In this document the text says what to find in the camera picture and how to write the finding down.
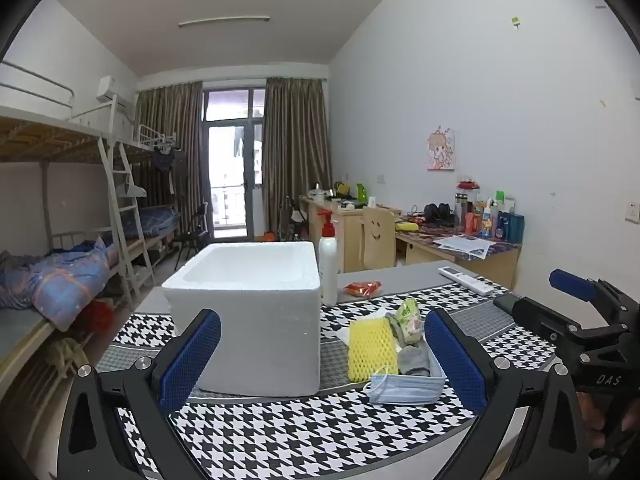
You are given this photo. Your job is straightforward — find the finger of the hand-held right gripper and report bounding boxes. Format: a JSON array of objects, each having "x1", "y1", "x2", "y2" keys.
[
  {"x1": 494, "y1": 294, "x2": 627, "y2": 357},
  {"x1": 549, "y1": 269, "x2": 640, "y2": 328}
]

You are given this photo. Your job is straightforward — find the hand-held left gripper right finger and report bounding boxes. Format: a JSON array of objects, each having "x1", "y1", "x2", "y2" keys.
[{"x1": 424, "y1": 307, "x2": 588, "y2": 480}]

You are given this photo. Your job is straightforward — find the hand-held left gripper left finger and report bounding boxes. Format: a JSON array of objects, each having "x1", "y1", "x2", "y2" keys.
[{"x1": 57, "y1": 308, "x2": 222, "y2": 480}]

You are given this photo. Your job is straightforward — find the grey cloth glove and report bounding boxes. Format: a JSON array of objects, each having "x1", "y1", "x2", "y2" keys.
[{"x1": 385, "y1": 313, "x2": 432, "y2": 377}]

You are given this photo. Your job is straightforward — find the blue face mask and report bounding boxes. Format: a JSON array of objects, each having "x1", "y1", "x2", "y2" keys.
[{"x1": 364, "y1": 364, "x2": 448, "y2": 407}]

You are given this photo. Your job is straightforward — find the green tissue packet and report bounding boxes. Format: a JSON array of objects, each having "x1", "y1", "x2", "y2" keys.
[{"x1": 386, "y1": 298, "x2": 426, "y2": 346}]

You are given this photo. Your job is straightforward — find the white foam box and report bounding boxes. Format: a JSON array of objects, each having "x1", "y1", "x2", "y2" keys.
[{"x1": 161, "y1": 241, "x2": 322, "y2": 397}]

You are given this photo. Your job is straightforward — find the yellow foam net sleeve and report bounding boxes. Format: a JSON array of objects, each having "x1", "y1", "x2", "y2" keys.
[{"x1": 348, "y1": 317, "x2": 401, "y2": 382}]

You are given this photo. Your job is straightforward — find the person's right hand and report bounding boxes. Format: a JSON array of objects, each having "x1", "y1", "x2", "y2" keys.
[{"x1": 577, "y1": 392, "x2": 612, "y2": 453}]

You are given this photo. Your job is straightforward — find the white remote control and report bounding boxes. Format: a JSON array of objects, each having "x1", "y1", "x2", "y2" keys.
[{"x1": 438, "y1": 266, "x2": 495, "y2": 297}]

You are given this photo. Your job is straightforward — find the printed paper sheets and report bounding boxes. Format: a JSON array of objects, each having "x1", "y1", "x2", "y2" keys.
[{"x1": 432, "y1": 234, "x2": 498, "y2": 260}]

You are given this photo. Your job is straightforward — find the red snack packet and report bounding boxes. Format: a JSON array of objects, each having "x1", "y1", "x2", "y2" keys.
[{"x1": 343, "y1": 281, "x2": 383, "y2": 298}]

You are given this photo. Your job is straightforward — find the black folding chair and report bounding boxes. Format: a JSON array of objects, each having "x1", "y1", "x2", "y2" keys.
[{"x1": 172, "y1": 202, "x2": 211, "y2": 273}]

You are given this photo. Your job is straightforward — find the beige cloth bundle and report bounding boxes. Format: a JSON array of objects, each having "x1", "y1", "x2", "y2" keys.
[{"x1": 47, "y1": 337, "x2": 91, "y2": 381}]

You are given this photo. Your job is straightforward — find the houndstooth table mat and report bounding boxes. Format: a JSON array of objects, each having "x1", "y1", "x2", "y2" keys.
[{"x1": 95, "y1": 280, "x2": 561, "y2": 480}]

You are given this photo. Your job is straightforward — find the black headphones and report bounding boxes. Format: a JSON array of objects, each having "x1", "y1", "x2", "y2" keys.
[{"x1": 424, "y1": 202, "x2": 456, "y2": 226}]

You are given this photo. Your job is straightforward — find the wooden smiley face chair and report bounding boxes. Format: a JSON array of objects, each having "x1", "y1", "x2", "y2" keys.
[{"x1": 361, "y1": 206, "x2": 401, "y2": 272}]

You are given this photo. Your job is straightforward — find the bunk bed with blue mattress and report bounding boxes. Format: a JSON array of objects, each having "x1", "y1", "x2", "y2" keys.
[{"x1": 115, "y1": 122, "x2": 183, "y2": 281}]

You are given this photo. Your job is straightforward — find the blue plaid quilt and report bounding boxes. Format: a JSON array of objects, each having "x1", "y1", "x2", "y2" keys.
[{"x1": 0, "y1": 237, "x2": 118, "y2": 333}]

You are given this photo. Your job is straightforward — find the white pump bottle red top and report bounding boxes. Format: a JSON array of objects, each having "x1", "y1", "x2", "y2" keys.
[{"x1": 317, "y1": 209, "x2": 340, "y2": 307}]

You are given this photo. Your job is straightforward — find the wooden desk with drawers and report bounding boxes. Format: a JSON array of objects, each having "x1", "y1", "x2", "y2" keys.
[{"x1": 299, "y1": 195, "x2": 403, "y2": 273}]

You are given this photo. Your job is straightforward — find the glass balcony door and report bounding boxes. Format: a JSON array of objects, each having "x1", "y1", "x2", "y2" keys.
[{"x1": 201, "y1": 87, "x2": 267, "y2": 241}]

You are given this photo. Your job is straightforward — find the black folding cart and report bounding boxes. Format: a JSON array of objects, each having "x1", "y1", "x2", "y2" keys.
[{"x1": 280, "y1": 195, "x2": 308, "y2": 241}]

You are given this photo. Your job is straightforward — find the grey mattress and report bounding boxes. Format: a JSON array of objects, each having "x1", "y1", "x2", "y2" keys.
[{"x1": 0, "y1": 305, "x2": 51, "y2": 361}]

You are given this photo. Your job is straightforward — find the dark hanging clothes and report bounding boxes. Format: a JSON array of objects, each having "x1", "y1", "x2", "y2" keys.
[{"x1": 152, "y1": 147, "x2": 176, "y2": 196}]

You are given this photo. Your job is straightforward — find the brown curtain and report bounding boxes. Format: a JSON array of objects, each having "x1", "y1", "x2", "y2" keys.
[
  {"x1": 135, "y1": 81, "x2": 203, "y2": 211},
  {"x1": 263, "y1": 77, "x2": 333, "y2": 243}
]

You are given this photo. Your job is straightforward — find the white metal bunk bed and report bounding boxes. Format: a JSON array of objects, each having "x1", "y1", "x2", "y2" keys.
[{"x1": 0, "y1": 60, "x2": 156, "y2": 461}]

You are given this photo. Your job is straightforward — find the ceiling tube light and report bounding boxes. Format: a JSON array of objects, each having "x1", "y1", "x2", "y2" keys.
[{"x1": 179, "y1": 16, "x2": 271, "y2": 27}]

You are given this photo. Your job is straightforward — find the cartoon wall poster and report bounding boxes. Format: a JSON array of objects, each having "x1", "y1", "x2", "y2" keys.
[{"x1": 426, "y1": 127, "x2": 460, "y2": 171}]

